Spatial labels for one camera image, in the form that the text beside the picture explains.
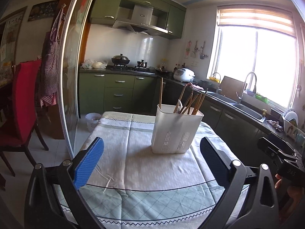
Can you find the black wok with lid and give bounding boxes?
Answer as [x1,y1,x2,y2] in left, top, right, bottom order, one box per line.
[111,54,131,67]

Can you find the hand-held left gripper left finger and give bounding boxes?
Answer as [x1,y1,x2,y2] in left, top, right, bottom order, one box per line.
[24,136,105,229]

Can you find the wooden cutting board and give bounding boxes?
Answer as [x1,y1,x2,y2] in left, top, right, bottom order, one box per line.
[220,76,245,98]

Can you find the steel range hood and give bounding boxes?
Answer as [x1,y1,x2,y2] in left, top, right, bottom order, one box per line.
[112,5,174,36]

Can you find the bunch of wooden chopsticks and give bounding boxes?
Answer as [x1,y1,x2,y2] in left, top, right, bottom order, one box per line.
[173,85,209,115]

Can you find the kitchen window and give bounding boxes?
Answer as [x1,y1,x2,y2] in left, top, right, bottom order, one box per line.
[207,5,299,110]

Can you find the small chrome faucet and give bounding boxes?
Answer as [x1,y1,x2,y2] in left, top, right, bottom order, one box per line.
[212,73,222,93]

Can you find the long bamboo chopstick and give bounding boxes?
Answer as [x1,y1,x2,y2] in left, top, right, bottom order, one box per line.
[158,77,164,109]

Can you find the green upper wall cabinets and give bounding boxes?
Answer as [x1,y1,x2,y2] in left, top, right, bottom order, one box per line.
[89,0,187,40]

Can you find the striped window blind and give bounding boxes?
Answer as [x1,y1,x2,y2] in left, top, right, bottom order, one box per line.
[217,6,295,35]

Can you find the black kitchen countertop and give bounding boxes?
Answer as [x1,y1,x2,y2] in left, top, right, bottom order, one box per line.
[79,65,305,153]

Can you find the red chair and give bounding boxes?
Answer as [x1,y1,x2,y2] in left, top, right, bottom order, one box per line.
[0,60,49,177]

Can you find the green kitchen base cabinets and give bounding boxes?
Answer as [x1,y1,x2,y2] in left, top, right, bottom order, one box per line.
[79,72,305,163]

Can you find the steel kitchen sink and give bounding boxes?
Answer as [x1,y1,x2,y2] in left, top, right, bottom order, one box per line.
[207,92,266,123]

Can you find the patterned grey tablecloth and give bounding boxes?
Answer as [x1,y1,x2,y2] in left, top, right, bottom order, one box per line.
[54,111,250,229]

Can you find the person's right hand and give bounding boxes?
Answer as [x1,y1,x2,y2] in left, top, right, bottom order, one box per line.
[275,174,303,206]

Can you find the gas stove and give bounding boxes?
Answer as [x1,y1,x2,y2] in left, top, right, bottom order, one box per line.
[107,65,155,72]

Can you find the white plastic utensil holder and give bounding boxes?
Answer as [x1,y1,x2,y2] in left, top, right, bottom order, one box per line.
[151,104,204,154]

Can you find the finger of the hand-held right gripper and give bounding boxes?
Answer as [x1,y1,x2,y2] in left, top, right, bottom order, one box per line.
[268,132,299,155]
[257,137,298,163]

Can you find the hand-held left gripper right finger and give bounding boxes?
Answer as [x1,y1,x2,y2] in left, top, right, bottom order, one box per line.
[200,136,280,229]

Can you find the pink cloth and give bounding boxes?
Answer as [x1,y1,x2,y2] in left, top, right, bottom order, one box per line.
[186,82,205,91]

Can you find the checked apron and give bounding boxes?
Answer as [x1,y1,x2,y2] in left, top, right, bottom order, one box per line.
[36,6,66,108]

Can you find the framed wall calendar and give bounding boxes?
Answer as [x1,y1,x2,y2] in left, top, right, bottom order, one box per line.
[0,7,26,65]

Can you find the dish rack with plates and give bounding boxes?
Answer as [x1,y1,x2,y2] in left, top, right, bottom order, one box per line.
[282,111,305,148]

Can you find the dark wall poster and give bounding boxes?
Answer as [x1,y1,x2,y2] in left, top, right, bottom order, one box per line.
[28,0,60,22]

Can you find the white rice cooker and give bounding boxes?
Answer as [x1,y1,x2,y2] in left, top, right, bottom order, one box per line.
[173,67,195,82]

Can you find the white trash bin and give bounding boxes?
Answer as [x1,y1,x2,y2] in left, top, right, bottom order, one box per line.
[85,113,102,133]

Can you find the tall chrome faucet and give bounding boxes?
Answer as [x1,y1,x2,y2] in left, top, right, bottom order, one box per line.
[236,72,258,104]

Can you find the grey rag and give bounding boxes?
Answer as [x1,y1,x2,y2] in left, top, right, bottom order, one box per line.
[266,119,284,132]

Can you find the floral glass sliding door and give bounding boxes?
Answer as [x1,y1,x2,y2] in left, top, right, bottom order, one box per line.
[57,0,100,158]

